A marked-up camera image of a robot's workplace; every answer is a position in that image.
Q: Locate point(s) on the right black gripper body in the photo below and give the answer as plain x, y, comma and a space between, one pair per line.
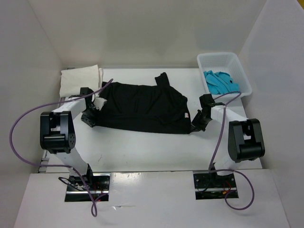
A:
200, 122

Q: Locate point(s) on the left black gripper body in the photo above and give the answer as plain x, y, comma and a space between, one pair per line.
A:
89, 115

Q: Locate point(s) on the black t shirt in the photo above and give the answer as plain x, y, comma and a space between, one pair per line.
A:
143, 108

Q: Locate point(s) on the white t shirt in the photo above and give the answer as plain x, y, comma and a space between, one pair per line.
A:
74, 79

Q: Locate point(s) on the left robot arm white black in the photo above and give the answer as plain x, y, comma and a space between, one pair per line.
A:
58, 136

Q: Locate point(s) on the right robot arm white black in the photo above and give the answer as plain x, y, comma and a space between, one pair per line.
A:
245, 138

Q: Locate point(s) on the cyan t shirt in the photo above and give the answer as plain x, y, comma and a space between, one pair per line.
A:
220, 83

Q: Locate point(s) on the white plastic basket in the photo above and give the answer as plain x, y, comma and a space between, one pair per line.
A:
224, 62

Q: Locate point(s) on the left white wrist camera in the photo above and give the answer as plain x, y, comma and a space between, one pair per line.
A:
99, 103

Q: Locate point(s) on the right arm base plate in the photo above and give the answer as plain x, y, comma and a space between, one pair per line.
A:
210, 186

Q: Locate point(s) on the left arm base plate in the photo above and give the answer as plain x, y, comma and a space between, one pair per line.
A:
76, 191

